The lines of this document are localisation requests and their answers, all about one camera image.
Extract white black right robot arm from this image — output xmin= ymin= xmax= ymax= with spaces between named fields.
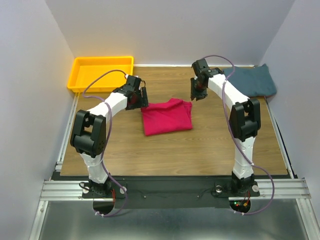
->
xmin=190 ymin=58 xmax=261 ymax=195

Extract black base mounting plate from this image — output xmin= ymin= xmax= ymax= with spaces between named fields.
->
xmin=41 ymin=176 xmax=260 ymax=213

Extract pink t shirt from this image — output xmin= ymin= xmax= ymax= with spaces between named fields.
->
xmin=141 ymin=98 xmax=193 ymax=136

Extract aluminium frame rails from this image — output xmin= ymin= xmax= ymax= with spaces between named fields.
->
xmin=30 ymin=94 xmax=319 ymax=240

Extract yellow plastic tray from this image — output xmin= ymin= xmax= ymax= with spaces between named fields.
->
xmin=67 ymin=56 xmax=134 ymax=93

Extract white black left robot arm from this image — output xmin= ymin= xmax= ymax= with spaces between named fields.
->
xmin=70 ymin=74 xmax=149 ymax=197

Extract folded teal t shirt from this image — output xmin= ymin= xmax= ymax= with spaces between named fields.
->
xmin=228 ymin=64 xmax=277 ymax=98

